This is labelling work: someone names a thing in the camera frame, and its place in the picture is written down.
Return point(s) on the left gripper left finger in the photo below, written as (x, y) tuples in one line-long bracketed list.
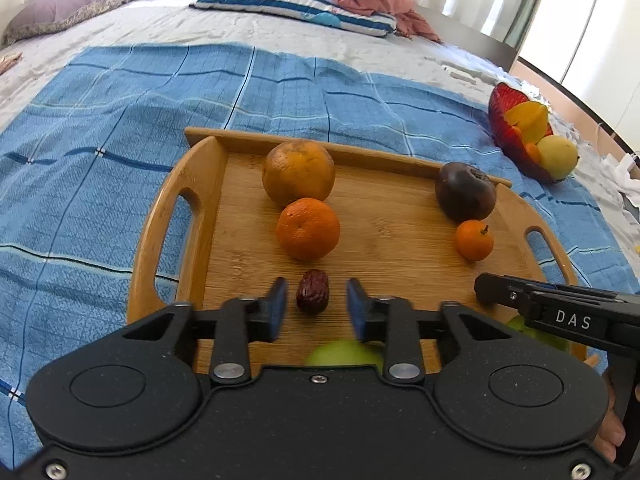
[(235, 325)]

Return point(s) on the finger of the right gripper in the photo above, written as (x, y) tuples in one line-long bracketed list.
[(505, 290)]

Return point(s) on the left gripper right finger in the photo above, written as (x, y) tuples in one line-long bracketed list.
[(398, 325)]

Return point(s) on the green apple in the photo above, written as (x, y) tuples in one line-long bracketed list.
[(518, 323), (347, 353)]

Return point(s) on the small orange mandarin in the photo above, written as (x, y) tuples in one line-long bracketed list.
[(474, 240)]

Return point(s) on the dark purple mangosteen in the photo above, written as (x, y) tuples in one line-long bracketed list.
[(464, 192)]

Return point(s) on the large pale orange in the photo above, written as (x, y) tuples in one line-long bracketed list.
[(297, 169)]

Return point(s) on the person right hand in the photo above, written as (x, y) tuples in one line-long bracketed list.
[(611, 433)]

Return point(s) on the wooden serving tray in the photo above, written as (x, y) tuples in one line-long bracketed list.
[(394, 238)]

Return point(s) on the white crumpled cloth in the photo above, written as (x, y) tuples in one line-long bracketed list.
[(618, 172)]

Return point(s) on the grey bed sheet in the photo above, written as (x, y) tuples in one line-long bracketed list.
[(461, 68)]

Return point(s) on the small orange in bowl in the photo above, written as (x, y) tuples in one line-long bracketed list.
[(533, 153)]

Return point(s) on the yellow mango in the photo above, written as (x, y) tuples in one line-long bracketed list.
[(558, 156)]

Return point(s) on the yellow starfruit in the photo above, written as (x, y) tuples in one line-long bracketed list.
[(531, 120)]

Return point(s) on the red fruit bowl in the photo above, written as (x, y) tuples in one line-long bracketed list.
[(503, 97)]

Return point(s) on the blue checked blanket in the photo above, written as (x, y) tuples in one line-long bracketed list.
[(82, 163)]

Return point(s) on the blue white striped pillow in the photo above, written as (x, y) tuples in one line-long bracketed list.
[(320, 12)]

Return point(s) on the purple pillow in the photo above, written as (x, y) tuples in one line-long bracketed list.
[(46, 17)]

